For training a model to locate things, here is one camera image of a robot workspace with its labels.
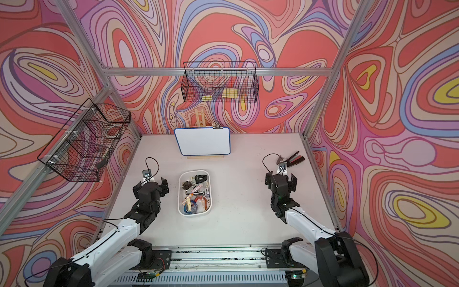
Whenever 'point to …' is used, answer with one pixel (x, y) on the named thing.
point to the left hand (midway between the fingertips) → (153, 180)
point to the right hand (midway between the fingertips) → (282, 177)
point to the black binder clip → (217, 125)
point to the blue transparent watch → (194, 207)
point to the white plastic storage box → (204, 201)
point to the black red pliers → (294, 159)
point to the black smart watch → (200, 178)
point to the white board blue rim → (203, 141)
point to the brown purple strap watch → (186, 185)
